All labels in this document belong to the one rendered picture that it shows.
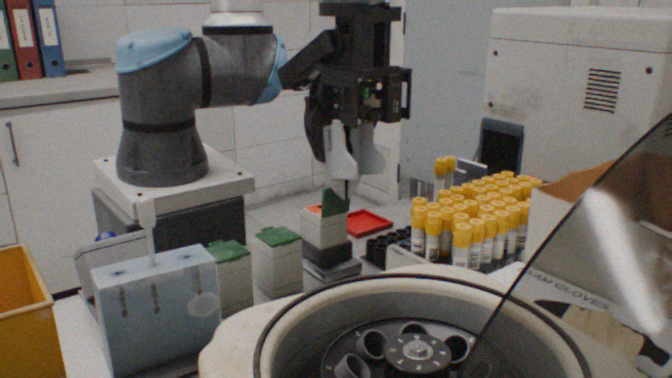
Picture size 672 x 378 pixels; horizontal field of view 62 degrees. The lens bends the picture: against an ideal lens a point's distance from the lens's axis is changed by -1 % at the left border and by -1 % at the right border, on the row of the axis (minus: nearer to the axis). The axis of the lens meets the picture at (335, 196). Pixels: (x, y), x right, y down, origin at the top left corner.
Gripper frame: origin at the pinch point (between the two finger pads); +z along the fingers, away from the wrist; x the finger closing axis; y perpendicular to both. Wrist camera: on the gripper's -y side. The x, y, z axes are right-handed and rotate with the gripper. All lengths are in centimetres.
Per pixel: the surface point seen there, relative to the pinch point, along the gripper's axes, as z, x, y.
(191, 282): 3.2, -20.4, 5.9
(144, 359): 9.5, -25.3, 5.7
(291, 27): 0, 131, -233
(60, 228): 63, -11, -165
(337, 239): 7.4, 0.5, -1.5
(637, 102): -7.5, 38.4, 12.4
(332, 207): 2.8, -0.6, -0.9
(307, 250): 8.9, -2.4, -3.6
